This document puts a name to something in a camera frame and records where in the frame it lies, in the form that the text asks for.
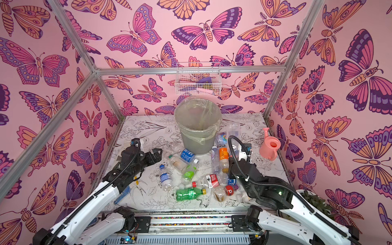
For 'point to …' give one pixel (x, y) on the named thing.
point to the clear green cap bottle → (177, 163)
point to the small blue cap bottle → (165, 179)
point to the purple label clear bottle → (215, 160)
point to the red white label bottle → (212, 181)
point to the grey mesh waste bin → (198, 119)
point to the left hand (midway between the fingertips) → (157, 151)
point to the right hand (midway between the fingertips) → (232, 158)
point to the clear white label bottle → (241, 198)
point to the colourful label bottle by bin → (221, 139)
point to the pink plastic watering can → (268, 150)
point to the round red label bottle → (229, 190)
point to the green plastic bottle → (189, 194)
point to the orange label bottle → (224, 160)
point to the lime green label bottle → (189, 172)
